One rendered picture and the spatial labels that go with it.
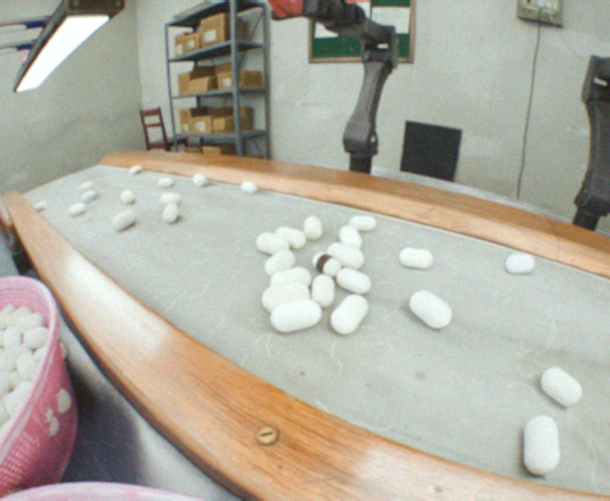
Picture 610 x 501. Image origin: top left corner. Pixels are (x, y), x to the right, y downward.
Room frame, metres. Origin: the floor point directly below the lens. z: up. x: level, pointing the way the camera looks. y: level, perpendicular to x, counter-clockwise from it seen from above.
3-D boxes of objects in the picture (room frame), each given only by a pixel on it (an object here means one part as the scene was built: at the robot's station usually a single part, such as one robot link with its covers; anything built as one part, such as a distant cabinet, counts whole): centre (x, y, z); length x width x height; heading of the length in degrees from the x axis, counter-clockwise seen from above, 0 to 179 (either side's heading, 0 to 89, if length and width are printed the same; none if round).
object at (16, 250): (0.42, 0.56, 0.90); 0.20 x 0.19 x 0.45; 60
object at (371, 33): (0.75, -0.14, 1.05); 0.30 x 0.09 x 0.12; 147
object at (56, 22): (0.48, 0.52, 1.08); 0.62 x 0.08 x 0.07; 60
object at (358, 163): (0.76, -0.15, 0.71); 0.20 x 0.07 x 0.08; 57
